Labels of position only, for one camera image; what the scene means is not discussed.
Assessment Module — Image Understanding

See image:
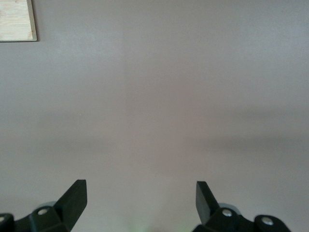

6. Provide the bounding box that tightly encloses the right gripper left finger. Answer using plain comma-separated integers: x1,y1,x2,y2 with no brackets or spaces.
0,179,88,232

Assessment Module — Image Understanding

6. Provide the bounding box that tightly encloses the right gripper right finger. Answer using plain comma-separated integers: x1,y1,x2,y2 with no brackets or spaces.
193,181,290,232

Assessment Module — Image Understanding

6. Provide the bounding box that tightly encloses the bamboo cutting board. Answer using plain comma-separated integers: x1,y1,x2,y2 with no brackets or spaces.
0,0,38,43

